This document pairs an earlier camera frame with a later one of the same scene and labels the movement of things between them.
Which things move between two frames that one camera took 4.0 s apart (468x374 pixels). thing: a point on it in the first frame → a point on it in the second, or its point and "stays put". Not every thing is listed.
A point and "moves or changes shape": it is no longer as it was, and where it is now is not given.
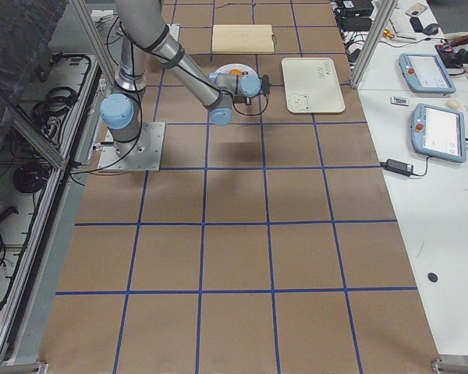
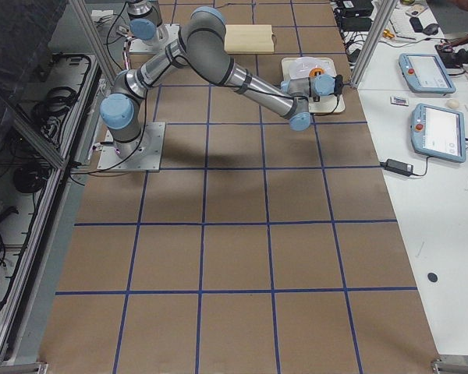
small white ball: x=452 y=104 stays put
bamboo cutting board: x=242 y=39 stays put
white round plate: x=252 y=77 moves or changes shape
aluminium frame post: x=379 y=24 stays put
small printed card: x=398 y=100 stays put
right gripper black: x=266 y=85 → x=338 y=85
